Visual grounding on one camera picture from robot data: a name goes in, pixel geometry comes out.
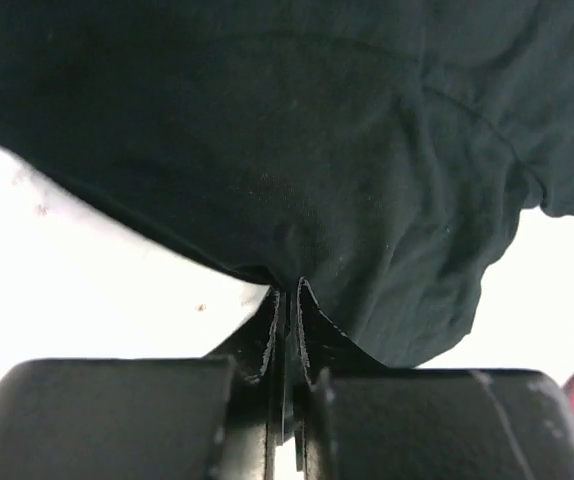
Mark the black t-shirt blue logo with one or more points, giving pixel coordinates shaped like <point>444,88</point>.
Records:
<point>383,150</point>

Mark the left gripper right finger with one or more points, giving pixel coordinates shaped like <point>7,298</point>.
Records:
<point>323,354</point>

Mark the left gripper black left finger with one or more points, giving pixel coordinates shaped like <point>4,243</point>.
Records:
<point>254,422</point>

